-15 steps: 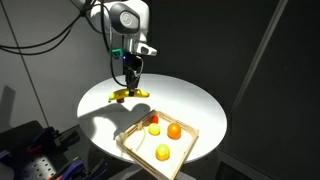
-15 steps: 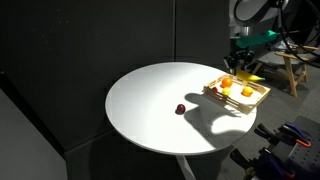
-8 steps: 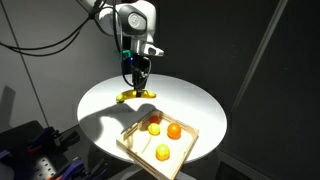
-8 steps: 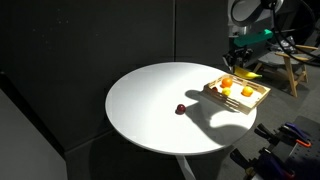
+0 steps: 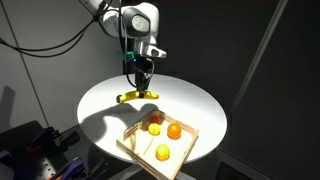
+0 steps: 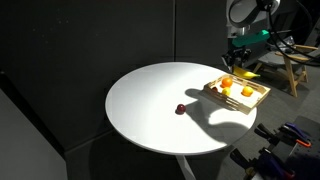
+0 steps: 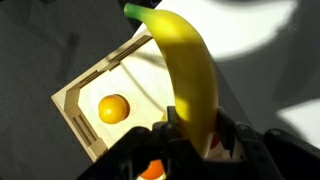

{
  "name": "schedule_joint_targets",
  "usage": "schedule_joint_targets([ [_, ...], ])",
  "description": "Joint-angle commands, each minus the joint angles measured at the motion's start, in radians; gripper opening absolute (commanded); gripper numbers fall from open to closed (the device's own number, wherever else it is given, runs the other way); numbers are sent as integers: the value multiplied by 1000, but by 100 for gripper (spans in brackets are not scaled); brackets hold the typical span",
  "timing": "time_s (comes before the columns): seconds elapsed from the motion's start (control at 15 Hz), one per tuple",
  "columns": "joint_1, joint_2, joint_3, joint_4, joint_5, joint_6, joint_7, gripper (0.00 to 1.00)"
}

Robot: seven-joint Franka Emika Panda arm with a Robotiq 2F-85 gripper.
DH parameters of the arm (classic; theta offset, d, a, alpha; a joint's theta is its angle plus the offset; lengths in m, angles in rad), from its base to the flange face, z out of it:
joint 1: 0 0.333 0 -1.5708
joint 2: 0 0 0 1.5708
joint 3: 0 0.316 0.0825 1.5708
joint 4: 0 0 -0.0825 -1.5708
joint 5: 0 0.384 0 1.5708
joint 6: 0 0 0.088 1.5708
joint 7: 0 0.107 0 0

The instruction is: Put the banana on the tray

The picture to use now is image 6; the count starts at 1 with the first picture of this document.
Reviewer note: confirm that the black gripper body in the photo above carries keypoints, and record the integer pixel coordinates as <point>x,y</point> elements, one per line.
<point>238,55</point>

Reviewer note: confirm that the yellow banana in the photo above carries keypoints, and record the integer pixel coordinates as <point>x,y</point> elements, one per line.
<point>245,73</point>

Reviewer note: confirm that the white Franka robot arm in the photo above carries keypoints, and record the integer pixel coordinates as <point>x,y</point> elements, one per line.
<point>246,13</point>

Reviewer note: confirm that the light wooden slatted tray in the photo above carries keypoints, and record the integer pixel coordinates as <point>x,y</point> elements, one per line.
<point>236,101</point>

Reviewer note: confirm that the large orange fruit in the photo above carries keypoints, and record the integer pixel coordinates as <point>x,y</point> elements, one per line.
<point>227,82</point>

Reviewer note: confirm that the small yellow lemon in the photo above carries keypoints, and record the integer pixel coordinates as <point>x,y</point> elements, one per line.
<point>226,91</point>

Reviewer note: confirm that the small red fruit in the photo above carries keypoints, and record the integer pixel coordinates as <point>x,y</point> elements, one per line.
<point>214,89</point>

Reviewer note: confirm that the yellow-orange round fruit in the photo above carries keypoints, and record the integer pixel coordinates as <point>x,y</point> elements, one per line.
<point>247,91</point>

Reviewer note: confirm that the wooden chair grey cushion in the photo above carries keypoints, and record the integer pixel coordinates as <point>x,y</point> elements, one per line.
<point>290,71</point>

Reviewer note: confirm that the clear plastic bag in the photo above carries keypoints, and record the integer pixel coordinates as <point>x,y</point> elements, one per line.
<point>290,40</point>

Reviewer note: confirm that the dark red plum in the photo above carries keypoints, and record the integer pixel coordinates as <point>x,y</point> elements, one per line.
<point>180,108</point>

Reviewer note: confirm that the perforated metal breadboard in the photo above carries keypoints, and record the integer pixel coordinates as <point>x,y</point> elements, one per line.
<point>306,163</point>

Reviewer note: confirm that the green wrist camera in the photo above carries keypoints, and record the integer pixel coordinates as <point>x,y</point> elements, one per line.
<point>250,38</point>

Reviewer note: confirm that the white table pedestal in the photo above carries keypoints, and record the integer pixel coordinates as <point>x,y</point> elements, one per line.
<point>185,168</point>

